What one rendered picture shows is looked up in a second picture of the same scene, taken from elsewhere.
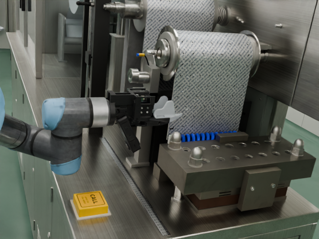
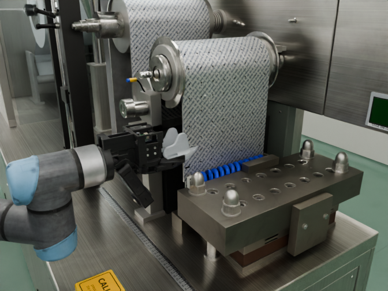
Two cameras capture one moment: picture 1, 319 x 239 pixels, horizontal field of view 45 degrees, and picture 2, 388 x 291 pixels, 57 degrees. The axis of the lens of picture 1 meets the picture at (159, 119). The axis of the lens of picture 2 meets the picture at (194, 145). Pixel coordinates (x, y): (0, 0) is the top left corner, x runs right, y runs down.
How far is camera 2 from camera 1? 0.30 m
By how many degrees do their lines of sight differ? 7
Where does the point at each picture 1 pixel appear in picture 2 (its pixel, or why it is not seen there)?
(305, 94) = (342, 97)
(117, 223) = not seen: outside the picture
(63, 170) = (54, 254)
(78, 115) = (60, 178)
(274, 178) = (326, 207)
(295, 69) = (323, 69)
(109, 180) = (120, 247)
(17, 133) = not seen: outside the picture
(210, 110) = (230, 135)
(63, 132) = (43, 205)
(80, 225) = not seen: outside the picture
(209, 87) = (225, 107)
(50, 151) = (30, 232)
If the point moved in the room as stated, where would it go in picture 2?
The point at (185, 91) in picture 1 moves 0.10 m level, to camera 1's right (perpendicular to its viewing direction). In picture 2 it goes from (198, 117) to (244, 115)
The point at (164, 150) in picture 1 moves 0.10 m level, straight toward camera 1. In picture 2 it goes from (185, 198) to (190, 228)
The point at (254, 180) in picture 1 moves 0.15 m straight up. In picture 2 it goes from (306, 216) to (315, 145)
